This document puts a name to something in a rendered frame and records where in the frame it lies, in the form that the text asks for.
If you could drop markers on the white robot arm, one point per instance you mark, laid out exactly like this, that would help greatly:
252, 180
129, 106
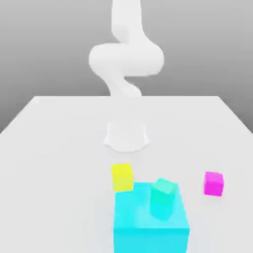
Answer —
126, 59

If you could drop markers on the small yellow cube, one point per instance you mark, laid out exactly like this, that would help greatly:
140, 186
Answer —
122, 177

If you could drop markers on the small turquoise cube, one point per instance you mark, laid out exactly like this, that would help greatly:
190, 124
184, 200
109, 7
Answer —
162, 199

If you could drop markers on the small magenta cube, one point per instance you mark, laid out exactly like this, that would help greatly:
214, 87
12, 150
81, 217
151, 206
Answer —
213, 184

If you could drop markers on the large cyan box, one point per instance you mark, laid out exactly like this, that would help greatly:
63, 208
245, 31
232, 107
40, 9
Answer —
138, 233

